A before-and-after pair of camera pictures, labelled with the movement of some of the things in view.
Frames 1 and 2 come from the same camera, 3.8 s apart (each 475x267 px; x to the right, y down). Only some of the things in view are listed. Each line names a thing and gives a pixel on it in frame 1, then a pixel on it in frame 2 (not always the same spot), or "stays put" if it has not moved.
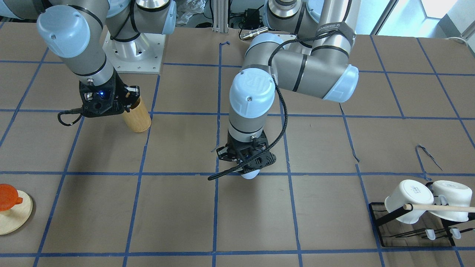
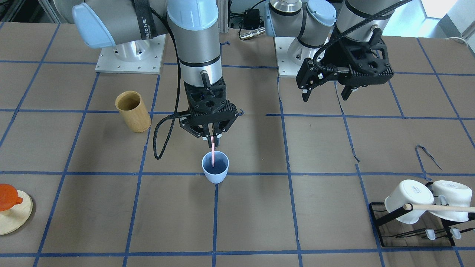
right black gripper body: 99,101 → 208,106
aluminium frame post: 220,10 stays put
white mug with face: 409,191 stays put
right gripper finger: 133,97 → 206,133
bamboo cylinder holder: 138,119 stays put
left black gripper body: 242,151 → 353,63
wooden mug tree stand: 14,219 stays put
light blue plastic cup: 251,175 → 217,174
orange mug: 9,197 stays put
